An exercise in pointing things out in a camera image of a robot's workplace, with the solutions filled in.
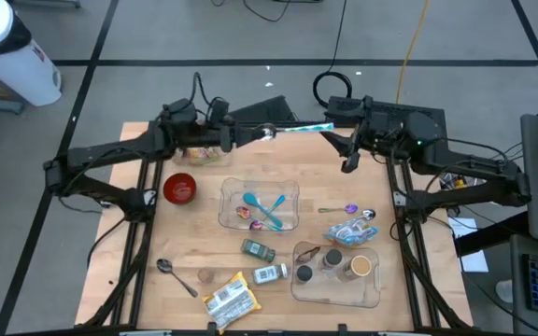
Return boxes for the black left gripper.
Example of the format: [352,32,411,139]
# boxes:
[189,121,266,154]

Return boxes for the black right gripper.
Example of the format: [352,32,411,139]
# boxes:
[319,110,410,175]

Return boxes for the chili ramen packet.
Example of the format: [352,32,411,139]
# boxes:
[201,147,223,165]

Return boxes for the purple iridescent spoon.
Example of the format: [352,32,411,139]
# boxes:
[235,205,283,232]

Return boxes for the blue ramen packet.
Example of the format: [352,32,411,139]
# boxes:
[322,217,381,247]

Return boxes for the orange label spice jar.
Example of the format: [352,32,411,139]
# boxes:
[319,247,345,273]

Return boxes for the brown spice pouch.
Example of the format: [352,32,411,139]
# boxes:
[296,245,325,264]

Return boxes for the tan top spice jar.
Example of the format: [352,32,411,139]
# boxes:
[338,254,374,283]

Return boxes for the green spice jar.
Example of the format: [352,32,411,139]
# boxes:
[240,238,277,264]

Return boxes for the purple label spice jar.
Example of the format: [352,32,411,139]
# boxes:
[294,264,315,285]

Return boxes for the black computer box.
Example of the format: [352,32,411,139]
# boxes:
[225,95,298,123]

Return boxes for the clear plastic bin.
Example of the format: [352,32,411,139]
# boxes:
[217,176,302,233]
[290,240,382,309]
[170,144,234,168]

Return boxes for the purple head rainbow spoon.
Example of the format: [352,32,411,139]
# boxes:
[317,203,360,216]

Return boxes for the blue spoon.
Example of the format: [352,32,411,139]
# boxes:
[242,191,285,229]

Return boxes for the red bowl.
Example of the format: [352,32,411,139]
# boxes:
[163,172,199,206]

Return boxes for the everything bagel seasoning jar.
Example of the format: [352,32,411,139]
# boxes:
[251,262,290,287]

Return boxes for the plain silver spoon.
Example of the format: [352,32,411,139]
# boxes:
[155,258,200,299]

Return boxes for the white paper sheet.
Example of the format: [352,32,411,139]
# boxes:
[446,217,489,274]

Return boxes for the yellow ramen packet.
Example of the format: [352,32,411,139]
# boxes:
[201,271,262,335]

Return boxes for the white trash can black liner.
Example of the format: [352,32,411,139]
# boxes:
[0,0,64,107]

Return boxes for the teal handle iridescent spoon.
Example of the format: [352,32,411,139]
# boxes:
[248,194,288,232]

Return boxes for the black floor cable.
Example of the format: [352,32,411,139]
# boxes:
[242,0,294,23]

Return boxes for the yellow hanging cable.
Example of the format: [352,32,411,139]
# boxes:
[394,0,432,105]

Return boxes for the black hanging cable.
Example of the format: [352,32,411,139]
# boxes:
[312,0,354,109]

